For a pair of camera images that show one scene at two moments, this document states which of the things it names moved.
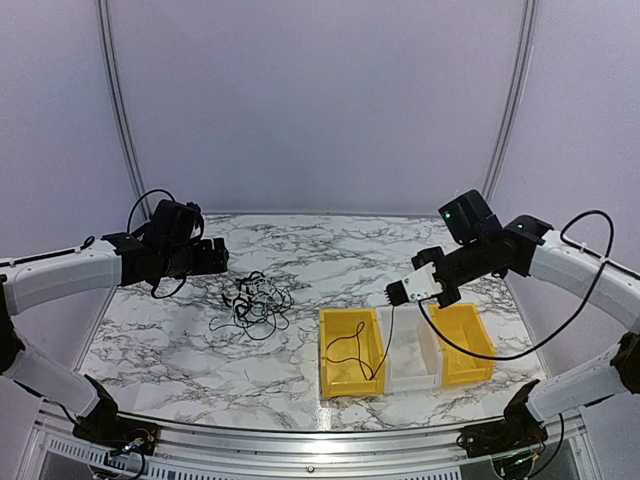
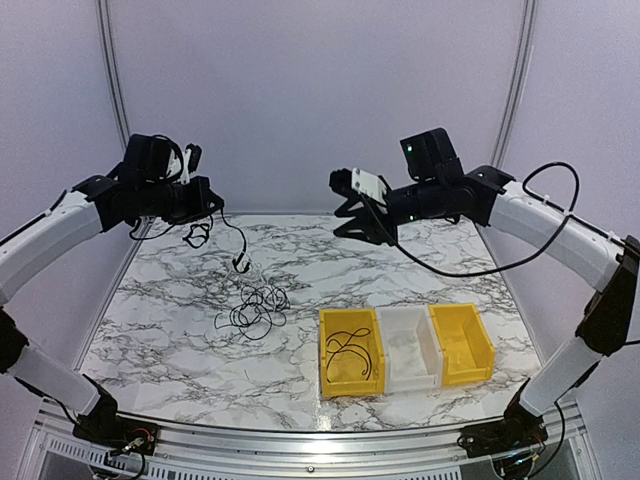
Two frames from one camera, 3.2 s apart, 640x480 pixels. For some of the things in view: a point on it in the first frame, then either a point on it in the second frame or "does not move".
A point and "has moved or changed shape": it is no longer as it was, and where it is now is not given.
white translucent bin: (411, 350) does not move
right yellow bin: (463, 325) does not move
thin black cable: (362, 361) → (349, 349)
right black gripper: (424, 254) → (375, 229)
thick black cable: (243, 308) has moved or changed shape
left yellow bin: (352, 360) does not move
